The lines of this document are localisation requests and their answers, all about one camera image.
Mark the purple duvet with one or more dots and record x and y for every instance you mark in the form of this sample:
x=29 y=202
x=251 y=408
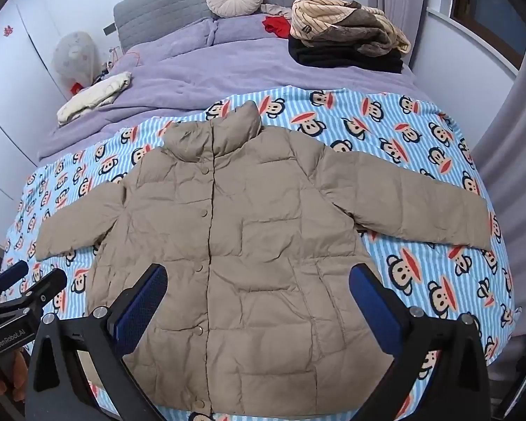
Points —
x=201 y=79

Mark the covered electric fan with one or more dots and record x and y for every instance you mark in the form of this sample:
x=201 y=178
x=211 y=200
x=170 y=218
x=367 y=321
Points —
x=74 y=57

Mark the grey-beige cloth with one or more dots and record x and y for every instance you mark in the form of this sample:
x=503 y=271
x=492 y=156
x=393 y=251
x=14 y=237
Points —
x=278 y=8

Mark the person's left hand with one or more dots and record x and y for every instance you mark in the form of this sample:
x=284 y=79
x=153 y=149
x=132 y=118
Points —
x=11 y=366

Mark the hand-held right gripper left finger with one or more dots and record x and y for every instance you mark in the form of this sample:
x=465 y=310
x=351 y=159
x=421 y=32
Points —
x=140 y=303

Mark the monkey print striped blanket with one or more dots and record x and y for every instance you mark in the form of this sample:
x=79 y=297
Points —
x=421 y=140

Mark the lilac curtain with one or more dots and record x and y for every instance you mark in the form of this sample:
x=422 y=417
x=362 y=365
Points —
x=401 y=8
x=508 y=162

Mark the white wardrobe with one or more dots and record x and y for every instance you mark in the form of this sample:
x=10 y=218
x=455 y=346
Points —
x=13 y=96

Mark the purple pillow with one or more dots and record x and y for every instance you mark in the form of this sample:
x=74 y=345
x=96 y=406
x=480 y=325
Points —
x=245 y=30
x=175 y=39

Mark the brown fuzzy garment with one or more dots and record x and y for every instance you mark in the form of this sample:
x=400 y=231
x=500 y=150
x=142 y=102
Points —
x=359 y=28

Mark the red packet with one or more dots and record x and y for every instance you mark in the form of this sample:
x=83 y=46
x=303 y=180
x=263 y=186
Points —
x=77 y=87

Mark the dark box with label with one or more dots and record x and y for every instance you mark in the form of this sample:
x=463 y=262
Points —
x=524 y=381

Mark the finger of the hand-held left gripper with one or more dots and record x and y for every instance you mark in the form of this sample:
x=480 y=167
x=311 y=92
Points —
x=14 y=272
x=44 y=285

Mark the beige puffer jacket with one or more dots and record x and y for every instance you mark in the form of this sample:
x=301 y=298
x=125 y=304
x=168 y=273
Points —
x=254 y=250

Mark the dark framed window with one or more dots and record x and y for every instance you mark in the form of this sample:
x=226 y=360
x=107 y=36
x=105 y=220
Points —
x=491 y=4

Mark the red cloth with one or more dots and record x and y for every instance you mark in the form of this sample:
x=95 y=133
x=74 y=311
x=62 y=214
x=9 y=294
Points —
x=278 y=26

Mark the red paper sticker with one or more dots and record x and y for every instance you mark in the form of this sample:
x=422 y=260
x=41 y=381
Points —
x=9 y=30

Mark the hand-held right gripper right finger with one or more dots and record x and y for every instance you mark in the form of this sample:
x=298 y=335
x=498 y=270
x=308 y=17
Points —
x=373 y=307

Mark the grey quilted headboard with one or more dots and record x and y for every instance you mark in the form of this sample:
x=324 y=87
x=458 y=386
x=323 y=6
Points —
x=166 y=4

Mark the cream folded jacket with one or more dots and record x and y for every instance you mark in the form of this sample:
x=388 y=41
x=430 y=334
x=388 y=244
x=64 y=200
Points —
x=94 y=96

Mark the cream striped garment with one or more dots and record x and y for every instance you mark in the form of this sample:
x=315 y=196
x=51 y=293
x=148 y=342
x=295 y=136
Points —
x=320 y=13

